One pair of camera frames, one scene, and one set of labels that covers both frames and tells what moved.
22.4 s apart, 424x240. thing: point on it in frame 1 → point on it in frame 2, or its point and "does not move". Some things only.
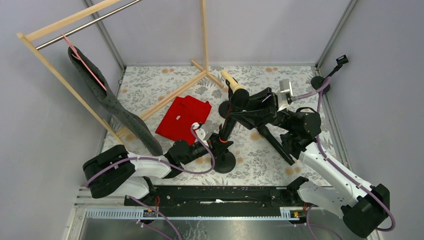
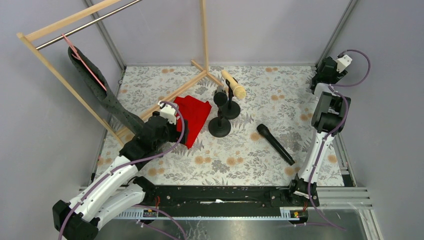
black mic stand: (225, 107) does not move
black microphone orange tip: (240, 99) → (220, 98)
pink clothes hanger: (77, 57) does not move
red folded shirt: (184, 112) does not move
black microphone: (275, 143) does not move
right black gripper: (265, 108) → (318, 84)
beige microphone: (234, 85) does not move
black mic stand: (225, 160) → (219, 126)
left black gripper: (214, 141) → (180, 129)
